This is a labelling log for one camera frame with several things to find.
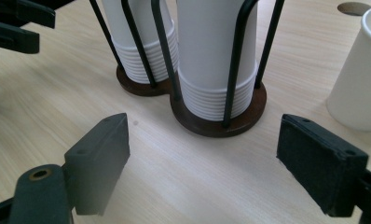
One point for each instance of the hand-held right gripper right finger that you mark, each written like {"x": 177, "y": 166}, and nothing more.
{"x": 320, "y": 165}

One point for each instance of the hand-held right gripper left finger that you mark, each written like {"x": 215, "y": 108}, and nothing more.
{"x": 96, "y": 165}

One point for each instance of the single white paper cup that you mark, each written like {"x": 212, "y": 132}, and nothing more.
{"x": 360, "y": 77}

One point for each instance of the stack of white paper cups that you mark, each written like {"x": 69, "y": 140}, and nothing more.
{"x": 205, "y": 46}
{"x": 143, "y": 65}

